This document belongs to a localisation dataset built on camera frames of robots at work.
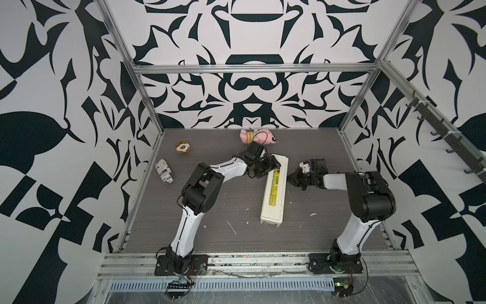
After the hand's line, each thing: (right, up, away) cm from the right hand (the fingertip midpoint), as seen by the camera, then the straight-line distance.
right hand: (284, 174), depth 97 cm
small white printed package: (-59, 0, -1) cm, 59 cm away
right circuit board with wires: (+16, -38, -26) cm, 49 cm away
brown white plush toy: (-55, +14, +11) cm, 58 cm away
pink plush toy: (-12, +21, +11) cm, 26 cm away
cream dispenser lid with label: (-7, -7, -12) cm, 16 cm away
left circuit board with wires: (-46, -40, -24) cm, 66 cm away
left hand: (-4, +4, -1) cm, 6 cm away
